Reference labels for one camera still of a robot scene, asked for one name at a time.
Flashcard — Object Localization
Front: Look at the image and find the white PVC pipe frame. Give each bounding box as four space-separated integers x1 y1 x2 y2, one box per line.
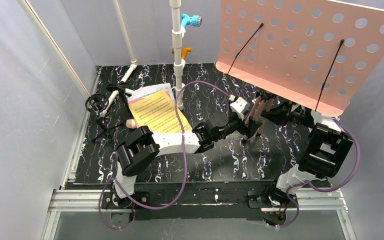
18 0 186 110

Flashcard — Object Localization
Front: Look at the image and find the pink microphone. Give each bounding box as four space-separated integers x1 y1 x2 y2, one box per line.
125 118 138 129

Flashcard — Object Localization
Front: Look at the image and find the orange clip on pipe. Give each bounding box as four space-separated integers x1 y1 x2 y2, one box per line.
180 47 192 60

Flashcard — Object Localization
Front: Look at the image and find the pink music stand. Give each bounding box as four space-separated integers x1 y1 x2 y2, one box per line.
215 0 384 130

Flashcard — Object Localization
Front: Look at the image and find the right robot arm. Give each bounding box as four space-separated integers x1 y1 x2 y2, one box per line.
255 102 354 205

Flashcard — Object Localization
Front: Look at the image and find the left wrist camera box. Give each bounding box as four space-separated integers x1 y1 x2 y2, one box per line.
228 94 250 121

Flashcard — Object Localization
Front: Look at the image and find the yellow sheet music page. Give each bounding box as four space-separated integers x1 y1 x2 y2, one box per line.
129 90 192 133

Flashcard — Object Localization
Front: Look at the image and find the white sheet music page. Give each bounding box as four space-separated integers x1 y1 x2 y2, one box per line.
127 83 174 99

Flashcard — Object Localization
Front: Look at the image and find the pink sheet music page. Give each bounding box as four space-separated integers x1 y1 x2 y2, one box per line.
127 91 175 103

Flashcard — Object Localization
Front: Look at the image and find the blue clip on pipe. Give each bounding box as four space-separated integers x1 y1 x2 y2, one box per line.
180 13 202 28

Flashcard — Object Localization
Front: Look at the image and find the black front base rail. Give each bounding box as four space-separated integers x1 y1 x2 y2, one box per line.
100 180 295 225

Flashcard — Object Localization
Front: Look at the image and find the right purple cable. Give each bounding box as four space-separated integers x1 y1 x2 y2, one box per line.
278 119 362 228

